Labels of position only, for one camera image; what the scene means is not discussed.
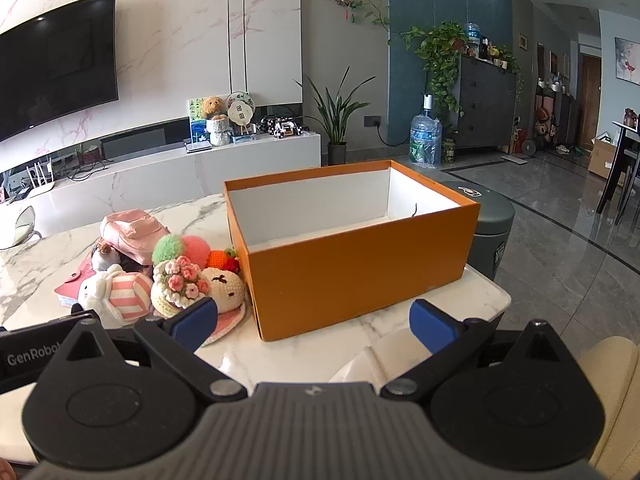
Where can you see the cream upholstered chair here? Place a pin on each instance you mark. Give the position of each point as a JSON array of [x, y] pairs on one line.
[[612, 400]]

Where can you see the small green box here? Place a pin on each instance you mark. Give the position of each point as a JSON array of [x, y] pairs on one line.
[[448, 151]]

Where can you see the dark dining table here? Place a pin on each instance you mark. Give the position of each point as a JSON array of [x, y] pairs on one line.
[[625, 160]]

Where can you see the white marble tv cabinet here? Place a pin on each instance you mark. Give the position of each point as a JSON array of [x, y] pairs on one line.
[[150, 180]]

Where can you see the white wifi router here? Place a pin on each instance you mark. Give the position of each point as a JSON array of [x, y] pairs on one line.
[[40, 185]]

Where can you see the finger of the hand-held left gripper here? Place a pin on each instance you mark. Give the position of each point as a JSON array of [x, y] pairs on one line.
[[30, 357]]

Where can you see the round paper fan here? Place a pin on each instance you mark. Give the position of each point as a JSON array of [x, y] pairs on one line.
[[241, 107]]

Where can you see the cream crochet flower hat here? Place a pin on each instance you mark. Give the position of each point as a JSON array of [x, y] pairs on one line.
[[177, 285]]

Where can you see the red crochet berry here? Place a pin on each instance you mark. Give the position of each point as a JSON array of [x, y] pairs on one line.
[[232, 265]]

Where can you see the small brown white plush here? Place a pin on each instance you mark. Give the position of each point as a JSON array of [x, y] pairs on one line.
[[104, 256]]

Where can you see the small pink backpack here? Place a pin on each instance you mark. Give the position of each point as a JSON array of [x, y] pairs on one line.
[[132, 235]]

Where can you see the pink peach plush toy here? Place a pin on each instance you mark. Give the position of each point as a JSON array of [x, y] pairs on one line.
[[186, 251]]

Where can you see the small landscape painting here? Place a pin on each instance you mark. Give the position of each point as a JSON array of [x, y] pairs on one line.
[[196, 120]]

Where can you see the trailing pothos plant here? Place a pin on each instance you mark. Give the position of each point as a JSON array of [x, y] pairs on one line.
[[440, 60]]

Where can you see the grey round trash bin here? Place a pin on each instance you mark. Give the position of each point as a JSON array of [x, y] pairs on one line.
[[492, 230]]

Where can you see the orange crochet fruit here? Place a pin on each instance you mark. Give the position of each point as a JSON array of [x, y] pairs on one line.
[[219, 259]]

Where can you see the potted orchid plant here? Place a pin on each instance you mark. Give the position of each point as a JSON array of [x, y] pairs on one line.
[[337, 120]]

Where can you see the cream crochet doll pink brim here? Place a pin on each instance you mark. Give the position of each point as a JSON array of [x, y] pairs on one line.
[[225, 285]]

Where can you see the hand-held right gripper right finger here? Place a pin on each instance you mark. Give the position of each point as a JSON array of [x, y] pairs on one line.
[[431, 327]]

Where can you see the white dining chair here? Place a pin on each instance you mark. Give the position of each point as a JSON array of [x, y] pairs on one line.
[[20, 227]]

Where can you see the large blue water bottle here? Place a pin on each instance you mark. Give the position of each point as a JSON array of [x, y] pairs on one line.
[[425, 140]]

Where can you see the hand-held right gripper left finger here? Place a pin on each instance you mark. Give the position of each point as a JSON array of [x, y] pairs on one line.
[[192, 322]]

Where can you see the black flat television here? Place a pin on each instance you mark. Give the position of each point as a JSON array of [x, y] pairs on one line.
[[50, 75]]

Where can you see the orange cardboard box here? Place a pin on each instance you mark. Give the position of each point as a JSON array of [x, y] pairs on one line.
[[350, 275]]

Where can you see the brown teddy bear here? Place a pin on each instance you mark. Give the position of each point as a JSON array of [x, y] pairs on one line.
[[213, 106]]

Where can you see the pink wallet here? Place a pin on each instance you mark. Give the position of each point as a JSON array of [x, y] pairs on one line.
[[67, 285]]

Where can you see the wall art picture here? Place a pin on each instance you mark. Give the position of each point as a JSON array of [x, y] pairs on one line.
[[628, 60]]

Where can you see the white bunny plush toy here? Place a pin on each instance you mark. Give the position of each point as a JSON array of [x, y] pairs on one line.
[[117, 295]]

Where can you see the dark grey sideboard cabinet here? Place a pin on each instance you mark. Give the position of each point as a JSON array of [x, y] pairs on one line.
[[487, 105]]

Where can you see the wall power outlet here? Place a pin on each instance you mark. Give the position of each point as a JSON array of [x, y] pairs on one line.
[[373, 120]]

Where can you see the black white toy car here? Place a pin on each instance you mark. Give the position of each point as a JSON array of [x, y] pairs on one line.
[[282, 126]]

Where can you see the brown cardboard carton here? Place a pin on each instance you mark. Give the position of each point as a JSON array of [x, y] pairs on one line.
[[602, 157]]

